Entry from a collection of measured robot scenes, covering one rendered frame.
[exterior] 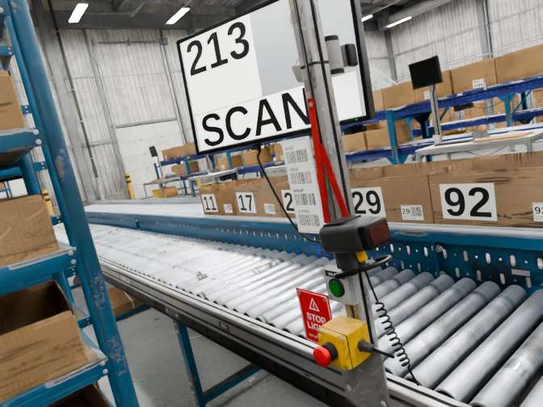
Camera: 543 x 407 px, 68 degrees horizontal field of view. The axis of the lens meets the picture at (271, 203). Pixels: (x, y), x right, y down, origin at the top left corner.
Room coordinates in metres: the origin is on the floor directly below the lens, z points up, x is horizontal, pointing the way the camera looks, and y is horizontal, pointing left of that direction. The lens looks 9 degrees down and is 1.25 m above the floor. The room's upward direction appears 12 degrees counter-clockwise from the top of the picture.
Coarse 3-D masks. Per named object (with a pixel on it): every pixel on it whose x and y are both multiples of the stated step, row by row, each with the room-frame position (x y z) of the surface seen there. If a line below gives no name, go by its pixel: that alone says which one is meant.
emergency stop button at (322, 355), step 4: (316, 348) 0.69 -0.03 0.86; (320, 348) 0.69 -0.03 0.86; (324, 348) 0.69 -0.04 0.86; (316, 352) 0.69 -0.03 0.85; (320, 352) 0.68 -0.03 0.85; (324, 352) 0.68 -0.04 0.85; (328, 352) 0.69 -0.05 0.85; (316, 356) 0.69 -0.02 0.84; (320, 356) 0.68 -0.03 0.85; (324, 356) 0.68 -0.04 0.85; (328, 356) 0.68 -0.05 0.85; (316, 360) 0.69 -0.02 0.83; (320, 360) 0.68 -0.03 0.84; (324, 360) 0.68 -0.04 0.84; (328, 360) 0.68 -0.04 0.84; (320, 364) 0.69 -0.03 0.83; (324, 364) 0.68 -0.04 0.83; (328, 364) 0.68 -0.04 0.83
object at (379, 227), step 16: (336, 224) 0.67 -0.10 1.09; (352, 224) 0.64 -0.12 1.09; (368, 224) 0.63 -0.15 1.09; (384, 224) 0.64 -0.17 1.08; (320, 240) 0.71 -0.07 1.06; (336, 240) 0.67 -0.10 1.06; (352, 240) 0.64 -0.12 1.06; (368, 240) 0.62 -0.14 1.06; (384, 240) 0.63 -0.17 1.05; (336, 256) 0.70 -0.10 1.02; (352, 256) 0.67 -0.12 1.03; (352, 272) 0.66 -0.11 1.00
